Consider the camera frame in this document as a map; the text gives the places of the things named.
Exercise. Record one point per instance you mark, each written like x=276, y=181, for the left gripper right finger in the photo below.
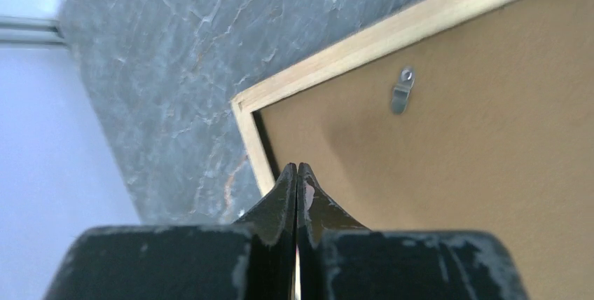
x=340, y=258

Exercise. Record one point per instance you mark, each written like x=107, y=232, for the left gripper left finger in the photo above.
x=252, y=258

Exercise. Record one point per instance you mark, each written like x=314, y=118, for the brown cardboard backing board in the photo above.
x=497, y=136

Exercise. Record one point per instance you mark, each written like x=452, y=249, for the wooden picture frame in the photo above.
x=404, y=28

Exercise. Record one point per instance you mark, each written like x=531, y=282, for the aluminium rail frame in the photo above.
x=30, y=32

